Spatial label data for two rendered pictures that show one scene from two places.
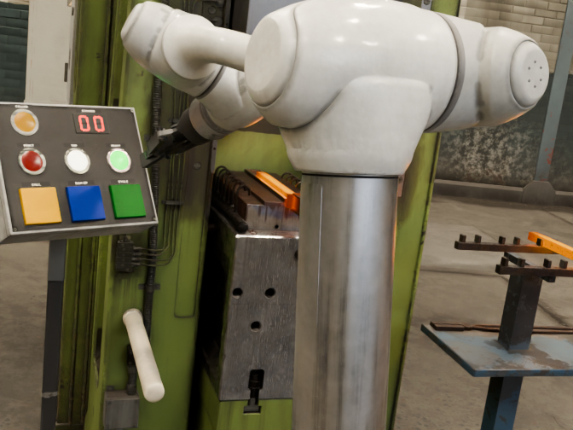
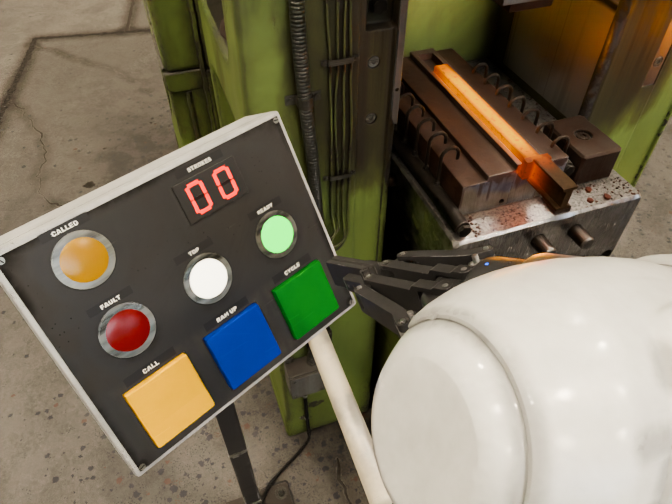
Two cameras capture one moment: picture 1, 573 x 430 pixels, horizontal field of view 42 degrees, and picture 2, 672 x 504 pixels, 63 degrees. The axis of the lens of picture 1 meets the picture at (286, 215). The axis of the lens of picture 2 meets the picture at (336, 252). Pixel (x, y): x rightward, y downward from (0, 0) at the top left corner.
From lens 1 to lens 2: 122 cm
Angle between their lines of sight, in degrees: 34
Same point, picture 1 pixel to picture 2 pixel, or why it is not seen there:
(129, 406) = (315, 378)
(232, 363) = not seen: hidden behind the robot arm
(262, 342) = not seen: hidden behind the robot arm
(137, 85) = (259, 18)
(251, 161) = (413, 31)
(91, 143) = (223, 229)
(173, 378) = (355, 333)
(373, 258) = not seen: outside the picture
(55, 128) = (149, 236)
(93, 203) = (256, 341)
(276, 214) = (503, 187)
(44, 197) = (174, 385)
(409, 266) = (635, 162)
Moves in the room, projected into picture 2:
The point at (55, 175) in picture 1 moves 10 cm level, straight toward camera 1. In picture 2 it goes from (179, 328) to (192, 408)
